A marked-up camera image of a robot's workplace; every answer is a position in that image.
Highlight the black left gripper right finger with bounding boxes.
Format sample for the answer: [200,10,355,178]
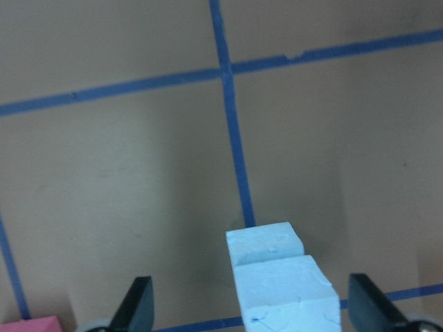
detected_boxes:
[348,273,409,332]

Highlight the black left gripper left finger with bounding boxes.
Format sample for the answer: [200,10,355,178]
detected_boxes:
[108,276,154,332]

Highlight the light blue block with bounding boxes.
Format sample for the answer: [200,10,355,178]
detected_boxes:
[233,255,342,331]
[226,222,305,267]

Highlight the magenta block near left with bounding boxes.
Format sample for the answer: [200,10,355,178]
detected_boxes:
[1,316,63,332]

